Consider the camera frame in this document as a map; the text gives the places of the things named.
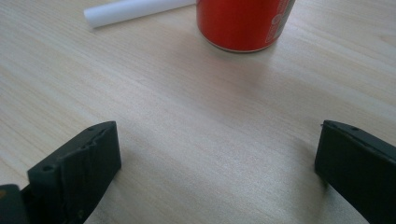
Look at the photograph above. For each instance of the white tube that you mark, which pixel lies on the white tube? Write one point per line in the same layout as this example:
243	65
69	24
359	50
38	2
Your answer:
130	11

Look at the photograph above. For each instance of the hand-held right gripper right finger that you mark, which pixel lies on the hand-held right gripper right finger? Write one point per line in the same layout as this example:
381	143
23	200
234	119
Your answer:
358	168

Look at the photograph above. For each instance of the red drink can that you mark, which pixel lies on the red drink can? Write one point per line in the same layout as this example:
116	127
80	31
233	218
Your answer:
241	23

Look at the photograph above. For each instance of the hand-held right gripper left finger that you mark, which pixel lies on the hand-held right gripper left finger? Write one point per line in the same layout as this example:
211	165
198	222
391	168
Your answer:
77	168

